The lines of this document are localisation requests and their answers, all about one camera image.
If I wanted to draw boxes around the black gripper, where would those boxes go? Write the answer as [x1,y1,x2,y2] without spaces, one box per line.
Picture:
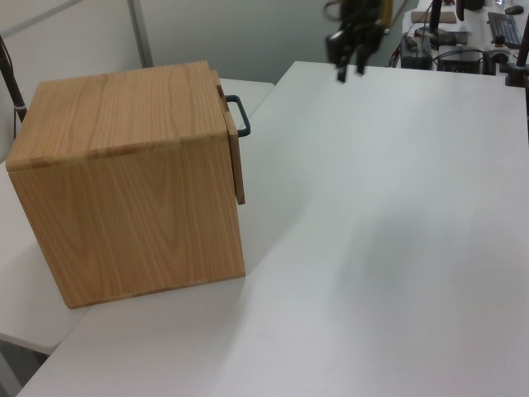
[325,16,386,84]

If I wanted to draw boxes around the wooden drawer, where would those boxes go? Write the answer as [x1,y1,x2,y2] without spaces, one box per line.
[208,69,247,206]

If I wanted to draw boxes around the black electronics box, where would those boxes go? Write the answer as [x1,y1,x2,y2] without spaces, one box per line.
[402,34,434,69]

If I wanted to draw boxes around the black monitor stand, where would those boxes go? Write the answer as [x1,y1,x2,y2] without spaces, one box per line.
[414,0,456,47]

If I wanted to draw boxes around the brown cardboard sheet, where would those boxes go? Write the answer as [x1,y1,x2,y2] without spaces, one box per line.
[410,10,458,24]

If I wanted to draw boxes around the dark flat device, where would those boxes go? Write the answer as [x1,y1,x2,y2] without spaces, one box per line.
[436,49,485,74]

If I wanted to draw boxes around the black keyboard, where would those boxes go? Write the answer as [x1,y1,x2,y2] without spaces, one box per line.
[487,11,523,46]

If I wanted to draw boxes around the black clamp with pole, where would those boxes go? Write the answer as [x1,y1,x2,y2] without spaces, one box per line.
[503,0,529,88]

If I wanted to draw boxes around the wooden cabinet box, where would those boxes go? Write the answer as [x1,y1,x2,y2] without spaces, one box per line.
[7,60,247,310]

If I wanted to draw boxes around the dark tripod pole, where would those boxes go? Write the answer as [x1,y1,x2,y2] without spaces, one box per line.
[0,35,28,125]

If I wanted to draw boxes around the black metal drawer handle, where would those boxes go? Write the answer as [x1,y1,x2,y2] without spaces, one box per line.
[224,94,254,138]

